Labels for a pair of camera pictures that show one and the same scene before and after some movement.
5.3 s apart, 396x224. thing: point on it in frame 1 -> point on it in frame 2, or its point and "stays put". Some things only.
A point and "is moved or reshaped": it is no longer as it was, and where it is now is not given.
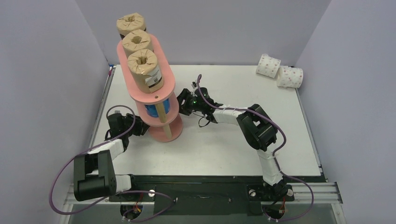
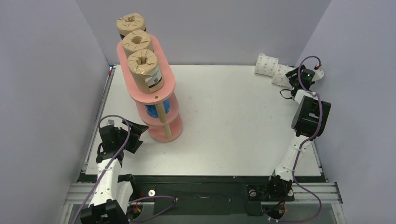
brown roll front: x=136 y=39 stays put
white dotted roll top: x=267 y=66 stays put
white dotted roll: x=289 y=77 is moved or reshaped
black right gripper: x=184 y=101 -> x=292 y=78
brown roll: x=144 y=67 stays put
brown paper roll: x=130 y=22 stays put
